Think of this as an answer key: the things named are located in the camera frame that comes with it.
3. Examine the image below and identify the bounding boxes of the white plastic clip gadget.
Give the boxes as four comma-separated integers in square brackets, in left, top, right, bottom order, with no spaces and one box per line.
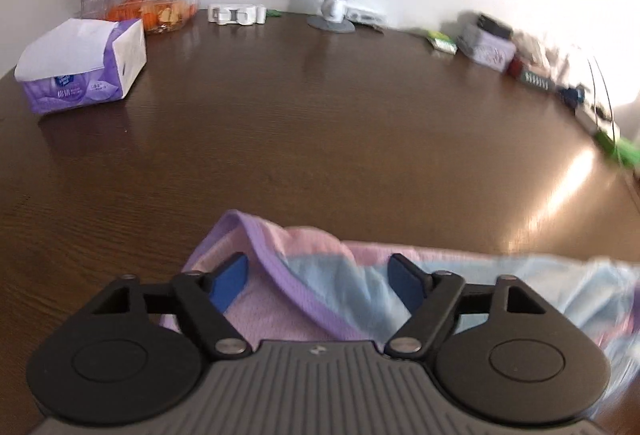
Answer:
[207,3,267,27]

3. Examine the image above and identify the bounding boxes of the blue strap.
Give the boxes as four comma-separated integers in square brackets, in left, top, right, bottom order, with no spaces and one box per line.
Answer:
[557,85,586,107]

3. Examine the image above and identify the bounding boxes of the purple tissue pack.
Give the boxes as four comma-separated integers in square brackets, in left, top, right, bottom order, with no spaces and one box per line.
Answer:
[14,18,148,116]

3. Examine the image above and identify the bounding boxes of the dark green labelled box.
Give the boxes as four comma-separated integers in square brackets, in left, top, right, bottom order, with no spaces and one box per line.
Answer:
[517,65,556,93]

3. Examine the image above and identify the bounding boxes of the pink clothes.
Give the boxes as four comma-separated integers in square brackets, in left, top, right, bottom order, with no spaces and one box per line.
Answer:
[160,210,640,417]

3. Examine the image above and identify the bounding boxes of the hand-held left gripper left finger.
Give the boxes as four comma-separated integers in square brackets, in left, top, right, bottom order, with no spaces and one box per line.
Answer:
[90,252,253,358]

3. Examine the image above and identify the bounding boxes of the small green box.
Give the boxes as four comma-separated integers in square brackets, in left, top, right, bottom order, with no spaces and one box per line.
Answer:
[425,30,458,56]

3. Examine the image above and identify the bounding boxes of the green flat box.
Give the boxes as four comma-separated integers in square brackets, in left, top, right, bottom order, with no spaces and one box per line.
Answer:
[595,122,640,169]

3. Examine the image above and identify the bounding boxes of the crumpled white tissue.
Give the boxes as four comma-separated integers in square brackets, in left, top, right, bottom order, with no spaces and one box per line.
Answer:
[519,32,561,66]

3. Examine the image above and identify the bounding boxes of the orange peels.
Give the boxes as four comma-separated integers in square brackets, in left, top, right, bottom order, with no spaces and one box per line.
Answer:
[106,0,197,34]

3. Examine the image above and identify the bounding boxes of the white rectangular gadget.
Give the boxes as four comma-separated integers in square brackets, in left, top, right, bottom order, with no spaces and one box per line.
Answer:
[345,6,388,28]

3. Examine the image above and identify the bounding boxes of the black charger brick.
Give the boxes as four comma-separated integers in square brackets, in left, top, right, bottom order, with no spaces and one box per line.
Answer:
[475,14,514,41]

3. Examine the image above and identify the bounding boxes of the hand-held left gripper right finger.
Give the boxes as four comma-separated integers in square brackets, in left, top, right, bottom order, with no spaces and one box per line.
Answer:
[384,253,548,360]

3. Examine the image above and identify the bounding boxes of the white tin box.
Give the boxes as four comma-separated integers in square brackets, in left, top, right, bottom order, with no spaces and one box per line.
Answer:
[457,22,517,67]

